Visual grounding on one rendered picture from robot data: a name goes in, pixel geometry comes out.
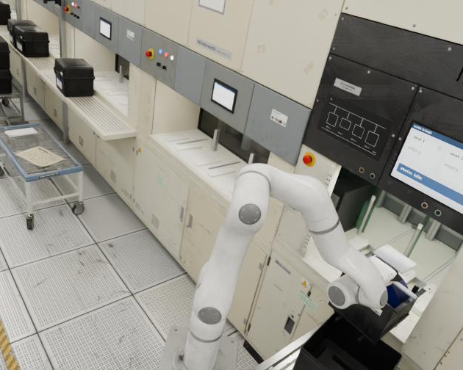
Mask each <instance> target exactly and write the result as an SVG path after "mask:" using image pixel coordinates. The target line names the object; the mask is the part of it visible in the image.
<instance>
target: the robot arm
mask: <svg viewBox="0 0 463 370"><path fill-rule="evenodd" d="M270 197H273V198H275V199H277V200H278V201H280V202H282V203H283V204H285V205H287V206H289V207H290V208H293V209H295V210H298V211H300V212H301V214H302V216H303V218H304V221H305V223H306V225H307V227H308V229H309V232H310V233H311V236H312V238H313V240H314V242H315V244H316V247H317V249H318V251H319V253H320V255H321V257H322V259H323V260H324V261H325V262H326V263H328V264H330V265H331V266H333V267H335V268H337V269H338V270H340V271H342V272H344V273H345V275H343V276H342V277H339V278H338V279H336V280H334V281H333V282H331V283H330V284H328V286H327V289H326V293H327V296H328V299H329V301H330V302H331V304H332V305H334V306H335V307H337V308H340V309H345V308H347V307H349V306H350V305H353V304H360V305H364V306H367V307H369V308H375V309H380V308H383V307H384V306H385V305H386V304H387V300H388V293H387V287H386V286H388V285H390V284H392V282H393V281H394V282H400V281H401V280H402V278H401V276H400V275H399V273H398V271H397V270H396V269H394V268H392V267H389V266H388V265H386V264H385V262H384V261H383V260H381V259H380V258H379V257H376V256H372V255H368V256H367V257H366V256H365V255H364V254H362V253H361V252H359V251H358V250H357V249H355V248H354V247H352V246H351V245H350V244H349V243H348V240H347V239H346V236H345V233H344V230H343V228H342V225H341V223H340V219H339V217H338V215H337V212H336V210H335V207H334V204H333V203H332V200H331V197H330V195H329V192H328V190H327V188H326V187H325V185H324V184H323V183H322V182H321V181H320V180H319V179H317V178H315V177H312V176H308V175H298V174H293V173H287V172H285V171H282V170H279V169H277V168H275V167H273V166H271V165H269V164H260V163H256V164H248V165H246V166H244V167H242V168H241V169H240V171H239V172H238V174H237V176H236V179H235V182H234V190H233V195H232V199H231V204H230V206H229V210H228V213H227V215H226V218H225V219H224V221H223V222H222V225H221V227H220V230H219V232H218V236H217V239H216V241H215V244H214V247H213V250H212V254H211V256H210V259H209V261H208V262H206V263H205V265H203V267H202V268H201V271H200V273H199V276H198V282H197V286H196V289H195V295H194V299H193V309H192V313H191V317H190V325H189V329H188V334H187V340H186V341H185V342H183V343H182V344H180V345H179V347H178V348H177V350H176V351H175V354H174V358H173V365H174V368H175V370H223V369H224V366H225V360H224V356H223V353H222V352H221V350H220V348H219V347H220V342H221V339H222V335H223V330H224V327H225V323H226V317H227V316H228V315H229V312H230V310H231V308H232V303H233V299H234V293H235V290H236V287H237V281H238V278H239V275H240V270H241V267H242V265H243V261H244V258H245V255H246V253H247V251H248V248H249V246H250V243H251V241H252V239H253V237H254V236H255V234H256V233H257V232H258V231H260V229H261V228H262V226H263V224H264V222H265V219H266V217H267V214H268V209H269V202H270Z"/></svg>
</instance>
